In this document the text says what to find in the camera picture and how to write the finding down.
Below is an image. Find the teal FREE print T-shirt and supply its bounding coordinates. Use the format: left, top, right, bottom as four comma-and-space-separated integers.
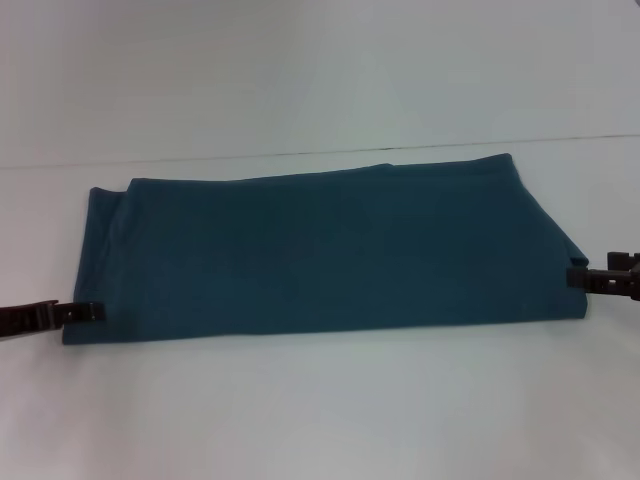
60, 152, 591, 347

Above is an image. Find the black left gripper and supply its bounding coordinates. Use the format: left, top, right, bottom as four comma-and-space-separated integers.
0, 298, 108, 342

